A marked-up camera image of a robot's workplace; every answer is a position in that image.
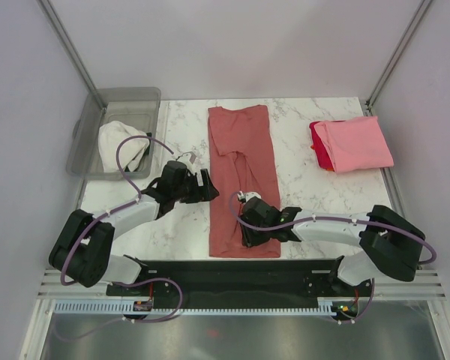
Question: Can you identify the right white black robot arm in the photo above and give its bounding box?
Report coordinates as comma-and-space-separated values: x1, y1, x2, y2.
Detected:
236, 192, 426, 296

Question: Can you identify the light pink folded t-shirt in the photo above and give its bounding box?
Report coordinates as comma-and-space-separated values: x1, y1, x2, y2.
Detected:
315, 116, 394, 173

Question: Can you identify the aluminium rail profile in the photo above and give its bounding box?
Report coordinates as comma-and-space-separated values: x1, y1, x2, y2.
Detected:
37, 270, 446, 301

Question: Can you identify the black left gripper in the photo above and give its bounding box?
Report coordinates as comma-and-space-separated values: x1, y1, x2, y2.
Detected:
172, 169, 218, 204

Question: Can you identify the white crumpled t-shirt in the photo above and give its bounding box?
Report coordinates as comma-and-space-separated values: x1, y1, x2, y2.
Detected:
97, 120, 151, 174

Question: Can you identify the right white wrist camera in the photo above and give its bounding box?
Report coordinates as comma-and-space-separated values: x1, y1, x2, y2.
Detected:
236, 191, 262, 204

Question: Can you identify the right aluminium frame post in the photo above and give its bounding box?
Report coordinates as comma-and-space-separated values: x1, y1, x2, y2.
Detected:
360, 0, 434, 116

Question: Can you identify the magenta red folded t-shirt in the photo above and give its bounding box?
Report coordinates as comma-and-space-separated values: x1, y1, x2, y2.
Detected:
309, 121, 334, 172

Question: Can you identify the salmon red t-shirt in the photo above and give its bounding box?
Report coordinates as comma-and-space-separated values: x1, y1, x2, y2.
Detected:
208, 105, 281, 258

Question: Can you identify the aluminium frame post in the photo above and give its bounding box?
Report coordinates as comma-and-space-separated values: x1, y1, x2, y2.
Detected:
360, 0, 434, 116
37, 0, 105, 108

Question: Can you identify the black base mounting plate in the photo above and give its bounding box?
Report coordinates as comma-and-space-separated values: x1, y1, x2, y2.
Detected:
106, 259, 371, 306

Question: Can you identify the left aluminium frame post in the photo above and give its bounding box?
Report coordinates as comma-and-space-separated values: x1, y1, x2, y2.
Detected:
37, 0, 105, 108

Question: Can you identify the white slotted cable duct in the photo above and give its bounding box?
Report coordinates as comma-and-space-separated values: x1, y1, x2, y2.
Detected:
53, 299, 336, 316

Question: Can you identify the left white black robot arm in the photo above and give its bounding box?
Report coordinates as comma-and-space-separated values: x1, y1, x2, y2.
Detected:
49, 160, 219, 295

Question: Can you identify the grey transparent plastic bin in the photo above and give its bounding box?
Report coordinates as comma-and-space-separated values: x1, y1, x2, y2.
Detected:
66, 87, 161, 180

